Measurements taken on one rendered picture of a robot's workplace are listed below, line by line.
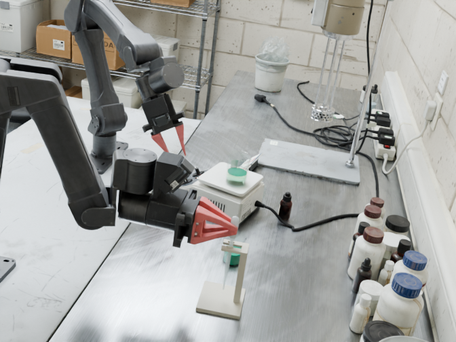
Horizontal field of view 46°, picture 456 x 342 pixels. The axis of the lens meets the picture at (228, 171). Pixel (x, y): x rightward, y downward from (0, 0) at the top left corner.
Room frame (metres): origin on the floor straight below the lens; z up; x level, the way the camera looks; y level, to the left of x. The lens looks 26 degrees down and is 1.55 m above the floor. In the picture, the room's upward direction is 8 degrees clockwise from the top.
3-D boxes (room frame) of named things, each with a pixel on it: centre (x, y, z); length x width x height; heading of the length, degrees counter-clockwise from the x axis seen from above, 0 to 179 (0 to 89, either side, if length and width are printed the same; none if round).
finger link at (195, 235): (0.80, 0.02, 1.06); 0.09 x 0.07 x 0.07; 84
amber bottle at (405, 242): (0.93, -0.37, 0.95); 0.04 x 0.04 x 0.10
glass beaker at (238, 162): (1.10, -0.02, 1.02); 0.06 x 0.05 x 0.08; 50
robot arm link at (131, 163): (0.80, 0.18, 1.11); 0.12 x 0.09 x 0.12; 108
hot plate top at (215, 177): (1.13, -0.01, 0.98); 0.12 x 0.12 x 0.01; 65
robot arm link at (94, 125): (1.31, 0.33, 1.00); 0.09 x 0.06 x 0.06; 136
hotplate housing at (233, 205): (1.14, 0.01, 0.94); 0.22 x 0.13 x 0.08; 65
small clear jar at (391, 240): (0.98, -0.36, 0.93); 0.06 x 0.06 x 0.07
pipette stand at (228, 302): (0.79, -0.02, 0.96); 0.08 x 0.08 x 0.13; 84
